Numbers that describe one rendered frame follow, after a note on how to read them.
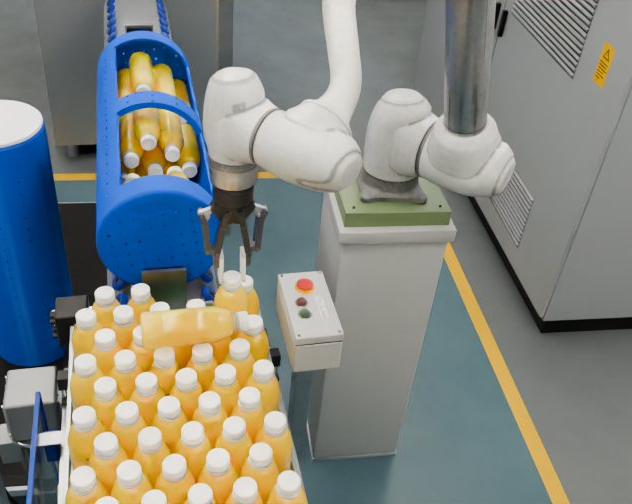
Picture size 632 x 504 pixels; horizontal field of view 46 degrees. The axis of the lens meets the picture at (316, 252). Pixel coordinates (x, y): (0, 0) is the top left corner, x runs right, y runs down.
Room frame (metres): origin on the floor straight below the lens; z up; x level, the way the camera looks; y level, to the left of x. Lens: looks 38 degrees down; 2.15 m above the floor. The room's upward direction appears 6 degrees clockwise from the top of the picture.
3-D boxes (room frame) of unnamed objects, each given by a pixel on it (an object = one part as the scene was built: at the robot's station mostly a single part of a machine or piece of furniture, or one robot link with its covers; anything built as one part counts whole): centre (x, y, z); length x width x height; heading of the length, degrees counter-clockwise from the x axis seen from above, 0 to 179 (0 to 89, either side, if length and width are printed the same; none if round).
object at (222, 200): (1.12, 0.16, 1.36); 0.08 x 0.07 x 0.09; 106
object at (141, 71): (1.99, 0.57, 1.15); 0.19 x 0.07 x 0.07; 17
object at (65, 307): (1.16, 0.52, 0.95); 0.10 x 0.07 x 0.10; 107
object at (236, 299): (1.12, 0.16, 1.06); 0.07 x 0.07 x 0.19
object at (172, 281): (1.26, 0.34, 0.99); 0.10 x 0.02 x 0.12; 107
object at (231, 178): (1.12, 0.16, 1.43); 0.09 x 0.09 x 0.06
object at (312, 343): (1.14, 0.00, 1.05); 0.20 x 0.10 x 0.10; 17
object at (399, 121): (1.72, -0.19, 1.21); 0.18 x 0.16 x 0.22; 59
